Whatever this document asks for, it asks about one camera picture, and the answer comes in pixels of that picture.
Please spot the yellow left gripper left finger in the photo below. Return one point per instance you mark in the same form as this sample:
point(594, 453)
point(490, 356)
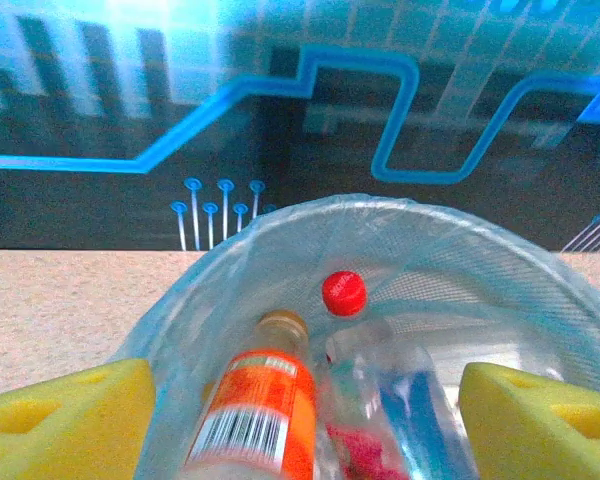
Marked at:
point(70, 430)

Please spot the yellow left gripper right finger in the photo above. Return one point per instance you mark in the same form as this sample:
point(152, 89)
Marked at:
point(545, 430)

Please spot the bottle orange barcode label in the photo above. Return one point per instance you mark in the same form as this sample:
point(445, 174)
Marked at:
point(265, 400)

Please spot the grey bin with blue liner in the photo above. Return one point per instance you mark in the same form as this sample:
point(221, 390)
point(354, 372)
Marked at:
point(430, 235)

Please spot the clear bottle red cap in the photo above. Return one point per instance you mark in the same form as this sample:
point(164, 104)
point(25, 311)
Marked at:
point(344, 293)

